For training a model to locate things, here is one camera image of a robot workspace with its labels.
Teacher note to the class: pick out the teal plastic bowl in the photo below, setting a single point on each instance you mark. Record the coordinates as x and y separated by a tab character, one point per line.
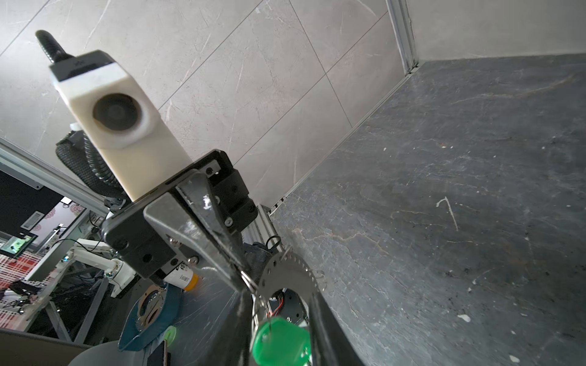
150	316

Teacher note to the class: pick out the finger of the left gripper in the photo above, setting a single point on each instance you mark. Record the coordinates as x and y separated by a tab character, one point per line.
197	192
171	218

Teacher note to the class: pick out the green key tag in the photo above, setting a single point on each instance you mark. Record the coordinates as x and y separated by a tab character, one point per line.
278	342

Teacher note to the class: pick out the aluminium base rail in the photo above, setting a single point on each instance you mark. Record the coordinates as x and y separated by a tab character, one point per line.
262	231

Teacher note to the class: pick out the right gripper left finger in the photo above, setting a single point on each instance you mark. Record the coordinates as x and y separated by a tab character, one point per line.
231	345

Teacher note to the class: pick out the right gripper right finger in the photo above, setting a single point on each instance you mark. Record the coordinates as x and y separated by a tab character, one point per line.
329	345

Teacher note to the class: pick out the black smartphone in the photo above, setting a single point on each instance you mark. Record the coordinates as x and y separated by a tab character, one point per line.
159	356

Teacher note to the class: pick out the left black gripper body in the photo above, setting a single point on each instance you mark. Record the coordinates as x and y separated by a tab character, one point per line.
154	257

